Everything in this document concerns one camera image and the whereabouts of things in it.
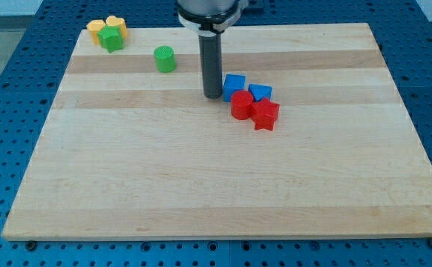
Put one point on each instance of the blue triangle block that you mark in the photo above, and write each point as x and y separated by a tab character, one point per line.
260	92

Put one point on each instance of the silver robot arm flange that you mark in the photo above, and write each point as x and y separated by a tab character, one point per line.
209	18

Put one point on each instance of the red cylinder block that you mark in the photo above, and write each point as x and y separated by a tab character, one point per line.
241	104

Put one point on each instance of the yellow hexagon block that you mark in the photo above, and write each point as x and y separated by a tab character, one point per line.
93	28

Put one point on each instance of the green cylinder block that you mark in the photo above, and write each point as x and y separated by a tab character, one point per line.
164	59

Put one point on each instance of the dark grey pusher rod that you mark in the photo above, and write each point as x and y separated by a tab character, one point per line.
211	66

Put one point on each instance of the blue cube block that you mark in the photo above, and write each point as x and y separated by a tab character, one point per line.
232	83

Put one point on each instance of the red star block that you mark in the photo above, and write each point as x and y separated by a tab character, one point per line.
264	114

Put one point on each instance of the green star block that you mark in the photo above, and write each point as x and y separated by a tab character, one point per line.
110	38

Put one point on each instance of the light wooden board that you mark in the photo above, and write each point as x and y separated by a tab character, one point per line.
131	153

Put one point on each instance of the yellow heart block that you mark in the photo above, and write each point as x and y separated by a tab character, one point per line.
113	21

